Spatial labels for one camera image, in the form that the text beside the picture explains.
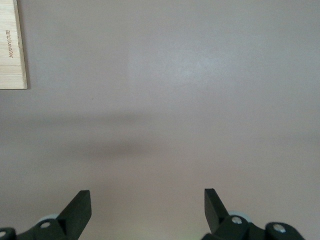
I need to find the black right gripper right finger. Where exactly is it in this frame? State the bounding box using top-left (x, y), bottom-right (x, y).
top-left (201, 188), bottom-right (305, 240)

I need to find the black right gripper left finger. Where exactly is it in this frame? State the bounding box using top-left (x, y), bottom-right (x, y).
top-left (0, 190), bottom-right (92, 240)

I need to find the wooden cutting board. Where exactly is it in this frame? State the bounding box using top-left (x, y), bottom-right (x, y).
top-left (0, 0), bottom-right (29, 90)

